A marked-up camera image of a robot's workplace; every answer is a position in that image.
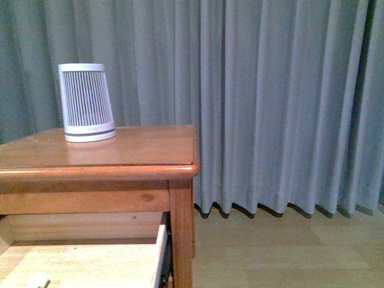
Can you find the wooden drawer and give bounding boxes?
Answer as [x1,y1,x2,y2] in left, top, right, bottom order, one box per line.
[1,212,172,287]

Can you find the white medicine bottle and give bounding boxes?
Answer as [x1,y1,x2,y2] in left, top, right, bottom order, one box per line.
[24,272,50,288]

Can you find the wooden nightstand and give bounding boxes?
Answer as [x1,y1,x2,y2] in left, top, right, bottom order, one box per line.
[1,125,199,287]

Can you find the grey curtain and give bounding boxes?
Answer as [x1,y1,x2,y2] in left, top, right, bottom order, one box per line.
[1,1,383,214]

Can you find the white ribbed air purifier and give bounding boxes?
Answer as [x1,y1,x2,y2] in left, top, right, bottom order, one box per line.
[58,64,116,143]

